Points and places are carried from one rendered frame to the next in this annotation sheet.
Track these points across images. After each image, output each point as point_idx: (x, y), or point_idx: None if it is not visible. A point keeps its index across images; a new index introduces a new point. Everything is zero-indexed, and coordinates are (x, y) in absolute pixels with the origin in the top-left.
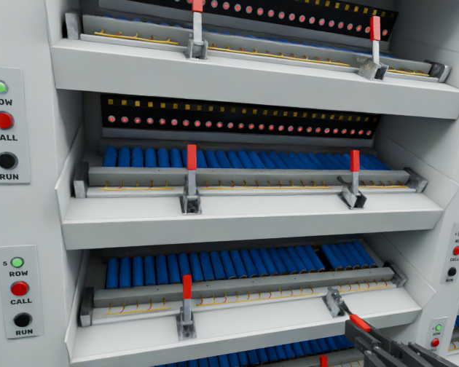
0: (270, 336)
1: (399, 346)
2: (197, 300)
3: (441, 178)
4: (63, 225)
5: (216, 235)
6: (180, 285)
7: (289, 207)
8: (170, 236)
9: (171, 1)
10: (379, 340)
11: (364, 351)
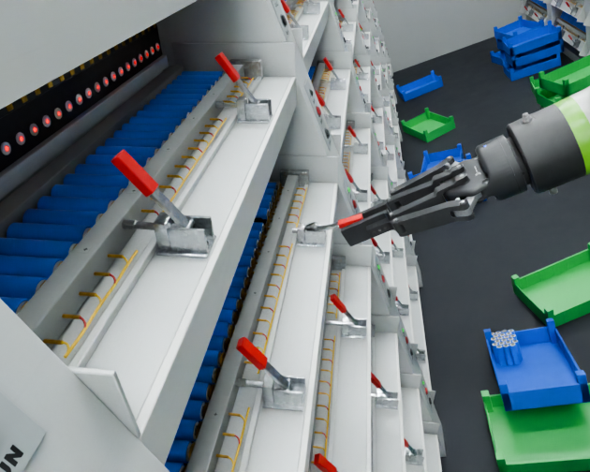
0: (323, 311)
1: (392, 199)
2: (245, 373)
3: (272, 47)
4: (142, 437)
5: (237, 252)
6: (222, 380)
7: (243, 160)
8: (216, 302)
9: None
10: (376, 213)
11: (392, 223)
